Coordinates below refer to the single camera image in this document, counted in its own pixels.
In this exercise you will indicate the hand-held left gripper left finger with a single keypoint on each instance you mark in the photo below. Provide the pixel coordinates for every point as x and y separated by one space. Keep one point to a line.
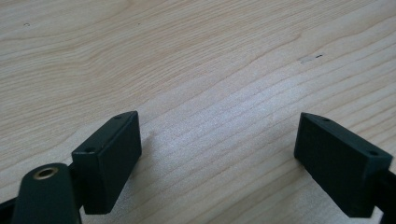
107 161

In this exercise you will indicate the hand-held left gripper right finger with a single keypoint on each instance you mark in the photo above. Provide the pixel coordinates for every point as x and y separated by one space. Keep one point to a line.
337 165

